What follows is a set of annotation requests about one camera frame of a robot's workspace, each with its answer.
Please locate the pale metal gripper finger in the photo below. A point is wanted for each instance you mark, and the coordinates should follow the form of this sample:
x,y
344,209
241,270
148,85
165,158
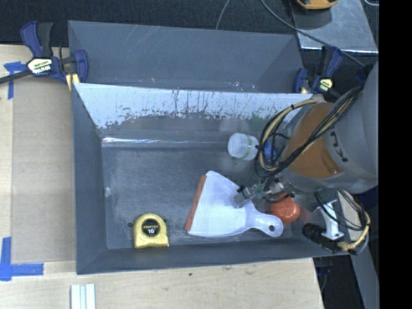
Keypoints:
x,y
241,201
246,191

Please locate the white dustpan with orange edge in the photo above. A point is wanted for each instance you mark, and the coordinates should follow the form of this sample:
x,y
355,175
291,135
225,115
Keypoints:
x,y
219,208

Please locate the orange ball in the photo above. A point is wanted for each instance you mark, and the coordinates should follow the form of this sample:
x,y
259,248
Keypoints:
x,y
286,211

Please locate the grey metal bin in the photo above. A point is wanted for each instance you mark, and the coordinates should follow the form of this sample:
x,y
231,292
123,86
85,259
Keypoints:
x,y
154,172

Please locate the yellow tape measure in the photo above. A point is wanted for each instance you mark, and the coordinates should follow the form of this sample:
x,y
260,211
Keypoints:
x,y
150,231

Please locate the pale wood board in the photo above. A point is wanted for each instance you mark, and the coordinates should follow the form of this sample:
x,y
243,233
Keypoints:
x,y
42,172

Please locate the black cylinder on white bracket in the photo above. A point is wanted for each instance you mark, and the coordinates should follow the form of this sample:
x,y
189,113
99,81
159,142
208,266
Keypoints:
x,y
330,224

